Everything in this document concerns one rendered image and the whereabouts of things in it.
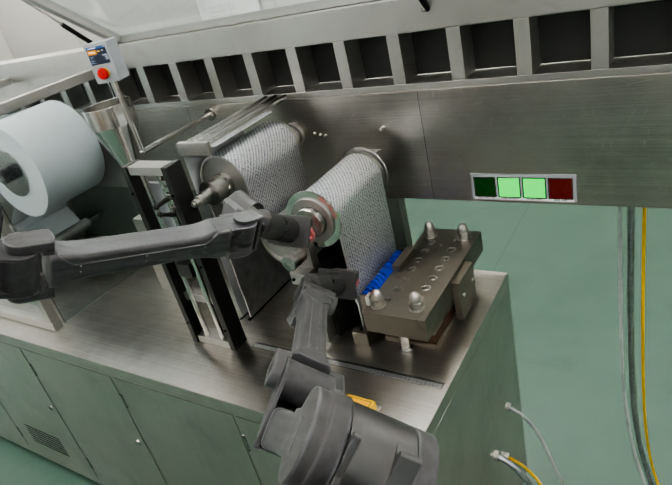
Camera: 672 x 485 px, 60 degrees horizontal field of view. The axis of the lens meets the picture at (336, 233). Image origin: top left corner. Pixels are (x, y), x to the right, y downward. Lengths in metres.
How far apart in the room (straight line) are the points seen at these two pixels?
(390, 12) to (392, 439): 1.14
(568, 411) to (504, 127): 1.40
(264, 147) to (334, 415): 1.13
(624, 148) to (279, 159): 0.81
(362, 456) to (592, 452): 1.99
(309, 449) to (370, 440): 0.05
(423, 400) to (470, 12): 0.85
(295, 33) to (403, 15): 0.31
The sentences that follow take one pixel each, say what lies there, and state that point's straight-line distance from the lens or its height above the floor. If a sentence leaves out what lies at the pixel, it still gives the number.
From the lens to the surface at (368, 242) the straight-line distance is 1.46.
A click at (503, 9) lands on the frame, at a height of 1.60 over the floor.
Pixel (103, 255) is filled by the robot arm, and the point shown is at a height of 1.45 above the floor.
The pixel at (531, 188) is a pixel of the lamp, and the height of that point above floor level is 1.18.
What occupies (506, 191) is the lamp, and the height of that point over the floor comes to 1.17.
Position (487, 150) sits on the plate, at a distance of 1.46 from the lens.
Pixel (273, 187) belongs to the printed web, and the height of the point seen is 1.28.
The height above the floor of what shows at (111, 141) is 1.43.
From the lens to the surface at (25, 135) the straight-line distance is 2.00.
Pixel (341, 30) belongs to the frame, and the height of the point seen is 1.60.
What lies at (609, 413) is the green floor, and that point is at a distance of 2.54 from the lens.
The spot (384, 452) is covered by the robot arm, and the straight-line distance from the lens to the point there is 0.45.
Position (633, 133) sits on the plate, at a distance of 1.39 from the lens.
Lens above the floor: 1.83
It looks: 27 degrees down
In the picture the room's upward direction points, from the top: 14 degrees counter-clockwise
